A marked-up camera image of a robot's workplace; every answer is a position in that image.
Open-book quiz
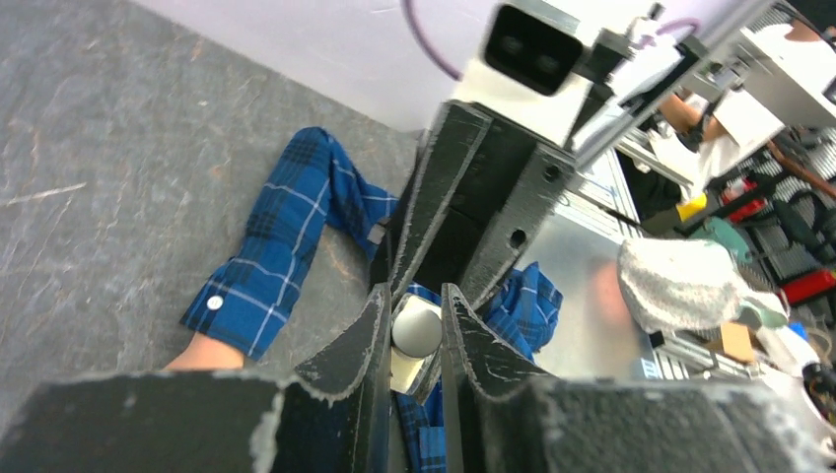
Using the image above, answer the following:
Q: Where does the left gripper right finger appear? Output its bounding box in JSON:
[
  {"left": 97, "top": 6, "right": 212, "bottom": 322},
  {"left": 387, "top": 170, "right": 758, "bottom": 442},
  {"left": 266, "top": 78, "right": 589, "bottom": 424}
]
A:
[{"left": 441, "top": 284, "right": 826, "bottom": 472}]

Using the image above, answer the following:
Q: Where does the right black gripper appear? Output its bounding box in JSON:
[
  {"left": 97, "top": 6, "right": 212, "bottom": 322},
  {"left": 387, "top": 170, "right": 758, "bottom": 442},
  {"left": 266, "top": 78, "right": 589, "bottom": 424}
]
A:
[{"left": 384, "top": 101, "right": 575, "bottom": 308}]

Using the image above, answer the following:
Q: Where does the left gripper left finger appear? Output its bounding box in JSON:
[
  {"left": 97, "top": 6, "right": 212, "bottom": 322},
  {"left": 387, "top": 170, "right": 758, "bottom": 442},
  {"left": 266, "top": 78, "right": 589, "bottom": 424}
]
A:
[{"left": 1, "top": 284, "right": 391, "bottom": 472}]

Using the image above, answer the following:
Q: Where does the grey nail polish cap brush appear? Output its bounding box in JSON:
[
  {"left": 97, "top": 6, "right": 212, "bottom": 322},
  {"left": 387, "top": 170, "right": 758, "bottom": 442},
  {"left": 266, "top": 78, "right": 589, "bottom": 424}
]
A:
[{"left": 391, "top": 308, "right": 442, "bottom": 359}]

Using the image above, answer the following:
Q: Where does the nail polish bottle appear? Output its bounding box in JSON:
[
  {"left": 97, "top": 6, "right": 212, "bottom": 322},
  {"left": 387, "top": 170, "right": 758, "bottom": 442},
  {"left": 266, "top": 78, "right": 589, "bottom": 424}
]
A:
[{"left": 390, "top": 294, "right": 443, "bottom": 404}]

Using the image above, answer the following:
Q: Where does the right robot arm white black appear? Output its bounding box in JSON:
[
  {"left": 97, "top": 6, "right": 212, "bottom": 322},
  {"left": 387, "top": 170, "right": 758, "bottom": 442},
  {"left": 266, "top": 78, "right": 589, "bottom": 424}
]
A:
[{"left": 371, "top": 1, "right": 790, "bottom": 307}]

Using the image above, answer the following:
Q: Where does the mannequin hand with painted nails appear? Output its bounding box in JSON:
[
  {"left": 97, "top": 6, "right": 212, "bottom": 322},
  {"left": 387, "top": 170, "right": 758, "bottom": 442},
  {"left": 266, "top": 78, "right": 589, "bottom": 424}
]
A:
[{"left": 164, "top": 332, "right": 244, "bottom": 371}]

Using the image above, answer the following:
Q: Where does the blue plaid shirt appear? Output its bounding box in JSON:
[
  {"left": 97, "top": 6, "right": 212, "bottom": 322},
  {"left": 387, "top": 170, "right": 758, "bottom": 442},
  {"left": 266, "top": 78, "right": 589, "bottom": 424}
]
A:
[{"left": 180, "top": 127, "right": 563, "bottom": 472}]

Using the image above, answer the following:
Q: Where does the person in background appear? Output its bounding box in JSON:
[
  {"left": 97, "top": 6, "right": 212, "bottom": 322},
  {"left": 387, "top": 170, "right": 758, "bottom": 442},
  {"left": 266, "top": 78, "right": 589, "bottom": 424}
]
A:
[{"left": 588, "top": 19, "right": 836, "bottom": 341}]

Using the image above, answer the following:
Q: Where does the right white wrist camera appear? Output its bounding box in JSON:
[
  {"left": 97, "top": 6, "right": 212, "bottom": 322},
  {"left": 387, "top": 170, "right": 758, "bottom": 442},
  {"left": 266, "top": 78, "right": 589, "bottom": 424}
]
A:
[{"left": 451, "top": 0, "right": 661, "bottom": 148}]

